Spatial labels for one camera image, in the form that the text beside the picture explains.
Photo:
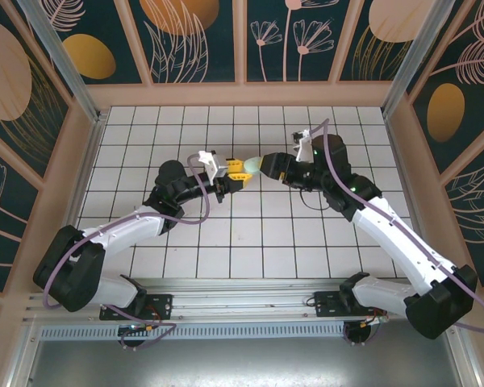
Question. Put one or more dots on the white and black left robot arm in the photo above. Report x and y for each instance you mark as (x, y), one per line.
(125, 231)

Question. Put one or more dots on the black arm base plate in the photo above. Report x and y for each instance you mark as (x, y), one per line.
(326, 306)
(163, 306)

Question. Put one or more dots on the grey metal sheet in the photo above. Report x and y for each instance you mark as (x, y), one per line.
(242, 363)

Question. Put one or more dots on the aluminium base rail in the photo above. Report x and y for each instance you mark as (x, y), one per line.
(242, 300)

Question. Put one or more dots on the aluminium frame post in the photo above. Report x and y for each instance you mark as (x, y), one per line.
(69, 68)
(413, 60)

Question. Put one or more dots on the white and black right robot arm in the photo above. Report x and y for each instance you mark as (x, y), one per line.
(399, 242)

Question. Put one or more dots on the aluminium side rail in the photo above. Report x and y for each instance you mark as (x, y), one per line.
(399, 161)
(77, 201)

